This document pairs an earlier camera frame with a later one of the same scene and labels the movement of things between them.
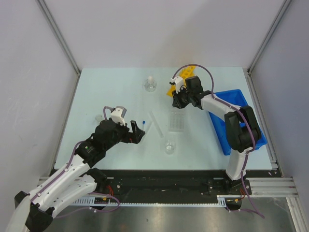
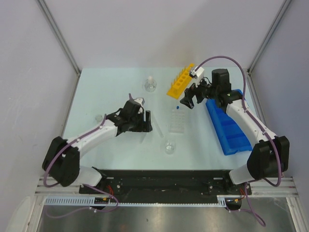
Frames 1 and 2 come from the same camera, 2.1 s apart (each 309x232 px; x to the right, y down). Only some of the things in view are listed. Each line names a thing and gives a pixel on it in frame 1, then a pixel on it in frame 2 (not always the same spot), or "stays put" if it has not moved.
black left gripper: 133,137 → 144,126
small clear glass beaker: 169,147 stays put
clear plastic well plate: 176,120 stays put
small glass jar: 98,118 stays put
